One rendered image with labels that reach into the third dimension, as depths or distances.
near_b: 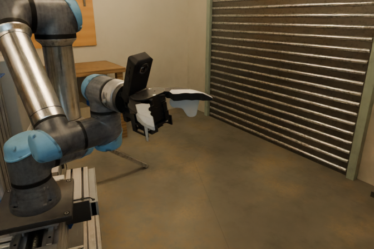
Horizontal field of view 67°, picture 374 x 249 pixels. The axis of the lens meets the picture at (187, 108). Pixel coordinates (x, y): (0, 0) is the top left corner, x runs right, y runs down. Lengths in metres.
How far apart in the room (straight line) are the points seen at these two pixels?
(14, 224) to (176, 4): 3.71
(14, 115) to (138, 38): 2.84
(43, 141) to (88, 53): 3.14
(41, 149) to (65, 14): 0.41
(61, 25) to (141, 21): 3.15
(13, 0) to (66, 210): 0.62
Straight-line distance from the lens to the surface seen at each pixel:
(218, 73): 3.86
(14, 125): 1.39
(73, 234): 1.87
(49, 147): 0.68
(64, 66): 0.93
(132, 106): 0.53
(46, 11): 0.90
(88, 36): 3.74
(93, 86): 0.71
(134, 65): 0.54
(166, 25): 4.21
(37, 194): 1.00
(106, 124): 0.73
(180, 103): 0.59
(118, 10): 3.89
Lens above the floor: 1.40
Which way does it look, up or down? 18 degrees down
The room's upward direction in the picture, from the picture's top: straight up
